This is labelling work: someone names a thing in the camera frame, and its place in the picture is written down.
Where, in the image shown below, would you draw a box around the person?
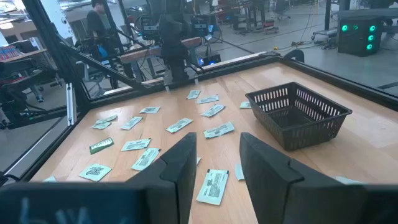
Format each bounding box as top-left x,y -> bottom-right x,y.
86,0 -> 110,62

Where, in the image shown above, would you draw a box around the black device blue light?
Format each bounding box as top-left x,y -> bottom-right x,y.
198,54 -> 222,67

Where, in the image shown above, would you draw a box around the black slotted plastic basket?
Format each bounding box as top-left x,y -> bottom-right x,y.
244,82 -> 353,152

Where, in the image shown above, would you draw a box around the wooden desk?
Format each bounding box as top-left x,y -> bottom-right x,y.
0,48 -> 49,65

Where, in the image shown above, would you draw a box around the black cable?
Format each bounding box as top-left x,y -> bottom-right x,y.
0,173 -> 20,187

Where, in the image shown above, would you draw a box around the metal dolly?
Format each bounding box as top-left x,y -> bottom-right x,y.
310,27 -> 340,41

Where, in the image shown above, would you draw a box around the yellow floor cable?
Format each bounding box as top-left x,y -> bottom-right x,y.
273,39 -> 326,52

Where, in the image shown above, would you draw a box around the black equipment box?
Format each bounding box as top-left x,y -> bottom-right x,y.
139,14 -> 160,40
190,14 -> 210,37

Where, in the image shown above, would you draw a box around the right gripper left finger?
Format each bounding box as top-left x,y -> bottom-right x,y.
126,132 -> 198,224

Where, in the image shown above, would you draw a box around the row of colourful boxes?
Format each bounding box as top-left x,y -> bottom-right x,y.
0,45 -> 22,62

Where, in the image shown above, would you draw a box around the black aluminium frame rail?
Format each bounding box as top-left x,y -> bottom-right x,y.
82,55 -> 282,110
6,107 -> 68,130
278,55 -> 398,111
18,105 -> 94,184

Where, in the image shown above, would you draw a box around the dark green Truvia packet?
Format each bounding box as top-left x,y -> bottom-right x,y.
89,137 -> 115,156

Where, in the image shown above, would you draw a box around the black diagonal frame brace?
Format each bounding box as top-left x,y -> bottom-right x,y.
58,43 -> 149,93

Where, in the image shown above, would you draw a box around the black pole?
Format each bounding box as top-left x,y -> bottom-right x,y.
324,0 -> 331,31

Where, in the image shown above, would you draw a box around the computer tower green fans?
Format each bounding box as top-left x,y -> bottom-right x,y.
337,17 -> 384,57

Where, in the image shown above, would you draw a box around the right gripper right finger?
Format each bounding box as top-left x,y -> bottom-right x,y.
239,132 -> 343,224

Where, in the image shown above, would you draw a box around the black rail clamp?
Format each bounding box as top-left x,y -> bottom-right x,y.
283,49 -> 305,63

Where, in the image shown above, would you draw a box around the red cart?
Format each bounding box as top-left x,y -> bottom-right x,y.
262,19 -> 280,34

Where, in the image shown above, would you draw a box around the grey table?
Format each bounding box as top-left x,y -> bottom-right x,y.
335,7 -> 398,19

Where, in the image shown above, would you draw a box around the black frame post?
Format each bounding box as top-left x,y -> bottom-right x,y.
21,0 -> 93,113

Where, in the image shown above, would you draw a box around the silver metal bracket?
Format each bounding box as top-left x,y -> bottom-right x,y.
65,82 -> 78,127

